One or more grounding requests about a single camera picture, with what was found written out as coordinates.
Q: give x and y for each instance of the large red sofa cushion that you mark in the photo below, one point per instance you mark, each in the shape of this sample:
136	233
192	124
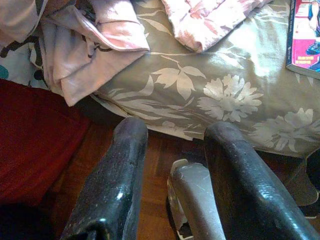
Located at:
32	137

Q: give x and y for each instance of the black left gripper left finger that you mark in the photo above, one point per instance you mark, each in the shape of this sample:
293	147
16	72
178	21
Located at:
112	175

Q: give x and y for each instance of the pink cartoon print blanket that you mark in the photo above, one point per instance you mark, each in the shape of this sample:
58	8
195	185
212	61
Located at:
100	30

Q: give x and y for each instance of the colourful comic book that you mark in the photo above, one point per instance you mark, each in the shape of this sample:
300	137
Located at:
305	37

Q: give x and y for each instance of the grey floral bedsheet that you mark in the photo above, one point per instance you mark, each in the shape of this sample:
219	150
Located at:
175	105

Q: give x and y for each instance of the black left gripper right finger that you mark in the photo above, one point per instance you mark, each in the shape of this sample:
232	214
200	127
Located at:
237	175

